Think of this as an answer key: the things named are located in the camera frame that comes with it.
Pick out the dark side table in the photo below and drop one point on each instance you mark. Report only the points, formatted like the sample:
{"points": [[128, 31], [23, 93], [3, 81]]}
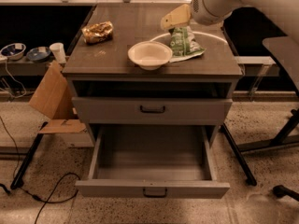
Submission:
{"points": [[286, 52]]}

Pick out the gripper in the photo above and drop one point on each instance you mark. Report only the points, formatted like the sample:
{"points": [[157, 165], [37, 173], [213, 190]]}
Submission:
{"points": [[204, 7]]}

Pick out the grey drawer cabinet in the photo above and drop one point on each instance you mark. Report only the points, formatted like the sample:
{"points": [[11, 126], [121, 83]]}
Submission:
{"points": [[131, 79]]}

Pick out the grey open lower drawer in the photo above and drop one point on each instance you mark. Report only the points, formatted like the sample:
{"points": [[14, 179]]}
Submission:
{"points": [[152, 161]]}

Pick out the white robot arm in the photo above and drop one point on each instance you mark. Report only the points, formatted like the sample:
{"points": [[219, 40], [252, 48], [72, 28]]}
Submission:
{"points": [[283, 13]]}

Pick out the green jalapeno chip bag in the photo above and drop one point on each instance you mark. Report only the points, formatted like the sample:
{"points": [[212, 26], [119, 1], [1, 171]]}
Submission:
{"points": [[183, 44]]}

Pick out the grey upper closed drawer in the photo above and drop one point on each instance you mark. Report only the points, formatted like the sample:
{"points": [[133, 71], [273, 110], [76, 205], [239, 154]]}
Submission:
{"points": [[152, 110]]}

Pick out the brown snack bag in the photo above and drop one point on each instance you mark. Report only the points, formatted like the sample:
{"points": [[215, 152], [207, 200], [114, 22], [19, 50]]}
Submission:
{"points": [[97, 32]]}

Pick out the brown cardboard box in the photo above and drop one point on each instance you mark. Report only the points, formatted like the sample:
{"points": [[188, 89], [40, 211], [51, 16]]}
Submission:
{"points": [[52, 99]]}

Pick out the blue bowl right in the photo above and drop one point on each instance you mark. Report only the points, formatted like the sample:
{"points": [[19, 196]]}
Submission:
{"points": [[38, 55]]}

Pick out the black right table leg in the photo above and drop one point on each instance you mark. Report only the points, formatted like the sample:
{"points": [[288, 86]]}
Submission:
{"points": [[250, 177]]}

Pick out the black left table leg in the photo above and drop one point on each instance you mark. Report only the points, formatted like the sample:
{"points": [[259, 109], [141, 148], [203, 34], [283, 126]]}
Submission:
{"points": [[17, 181]]}

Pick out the black table leg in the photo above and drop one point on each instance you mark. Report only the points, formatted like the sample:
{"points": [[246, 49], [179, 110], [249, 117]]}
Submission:
{"points": [[250, 177], [17, 181]]}

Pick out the white paper bowl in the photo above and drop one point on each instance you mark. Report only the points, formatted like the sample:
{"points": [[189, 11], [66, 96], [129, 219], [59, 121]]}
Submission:
{"points": [[150, 55]]}

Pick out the white paper cup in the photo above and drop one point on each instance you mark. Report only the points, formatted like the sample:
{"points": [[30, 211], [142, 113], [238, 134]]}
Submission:
{"points": [[58, 51]]}

